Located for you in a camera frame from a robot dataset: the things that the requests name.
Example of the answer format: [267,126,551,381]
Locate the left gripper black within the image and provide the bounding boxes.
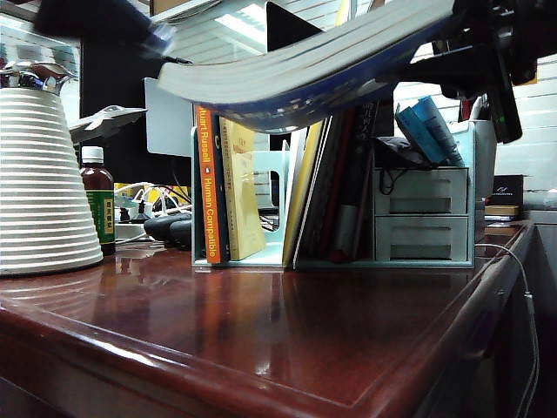
[33,0,193,66]

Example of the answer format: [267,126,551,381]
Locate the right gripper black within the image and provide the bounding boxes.
[402,0,541,100]

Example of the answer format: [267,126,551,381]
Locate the blue paperback book white dots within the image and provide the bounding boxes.
[156,0,458,134]

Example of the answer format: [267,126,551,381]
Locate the black book Chinese title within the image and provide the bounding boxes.
[333,100,382,263]

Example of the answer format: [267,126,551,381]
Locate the orange Human Compatible book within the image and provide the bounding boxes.
[195,105,221,266]

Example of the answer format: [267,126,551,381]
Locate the yellow paperback book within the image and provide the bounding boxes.
[218,116,268,262]

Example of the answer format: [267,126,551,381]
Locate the dark red tall book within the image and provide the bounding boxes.
[320,108,356,263]

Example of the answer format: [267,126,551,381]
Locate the brown cardboard box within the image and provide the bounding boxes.
[150,0,211,17]

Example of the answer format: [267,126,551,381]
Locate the black computer monitor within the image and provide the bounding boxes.
[79,37,197,186]

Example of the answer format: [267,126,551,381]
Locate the white pen bundle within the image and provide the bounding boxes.
[469,94,492,122]

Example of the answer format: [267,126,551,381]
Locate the light grey rectangular panel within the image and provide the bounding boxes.
[143,77,196,158]

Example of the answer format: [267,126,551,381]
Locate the light blue printed booklet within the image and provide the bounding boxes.
[411,95,466,167]

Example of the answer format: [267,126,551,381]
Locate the grey model aircraft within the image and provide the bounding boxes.
[69,105,148,145]

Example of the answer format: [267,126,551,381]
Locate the blue thin booklet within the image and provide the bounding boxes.
[394,104,445,165]

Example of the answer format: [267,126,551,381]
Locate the white pen holder cup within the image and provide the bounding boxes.
[452,119,499,243]

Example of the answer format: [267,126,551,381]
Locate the pale green organizer drawer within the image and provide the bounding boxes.
[373,215,471,262]
[373,167,469,216]

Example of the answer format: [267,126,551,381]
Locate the yellow box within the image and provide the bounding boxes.
[113,184,193,206]

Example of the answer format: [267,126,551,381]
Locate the black box with white logo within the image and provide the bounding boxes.
[491,174,526,208]

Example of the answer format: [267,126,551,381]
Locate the brown bottle green label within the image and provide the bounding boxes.
[79,145,117,257]

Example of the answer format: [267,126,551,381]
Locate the tan flat box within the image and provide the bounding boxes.
[484,204,522,221]

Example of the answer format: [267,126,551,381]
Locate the white curved divider panel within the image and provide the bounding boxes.
[285,125,311,189]

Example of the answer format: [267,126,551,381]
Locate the white ribbed cone lamp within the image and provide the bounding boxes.
[0,60,105,278]

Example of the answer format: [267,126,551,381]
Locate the black rounded device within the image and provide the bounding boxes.
[143,212,193,252]

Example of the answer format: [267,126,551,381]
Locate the white power strip with plugs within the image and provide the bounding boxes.
[113,198,155,239]

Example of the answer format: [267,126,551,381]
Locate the large yellow folder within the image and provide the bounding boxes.
[282,119,325,268]

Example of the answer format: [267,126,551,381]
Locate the pale green desk organizer shelf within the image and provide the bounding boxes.
[190,119,478,269]

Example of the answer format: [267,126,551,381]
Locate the black right wrist camera bar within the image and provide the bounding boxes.
[486,25,524,145]

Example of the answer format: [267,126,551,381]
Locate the grey black strapped pouch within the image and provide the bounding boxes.
[373,135,436,196]

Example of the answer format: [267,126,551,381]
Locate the white charging cable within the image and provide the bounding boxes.
[473,242,541,418]

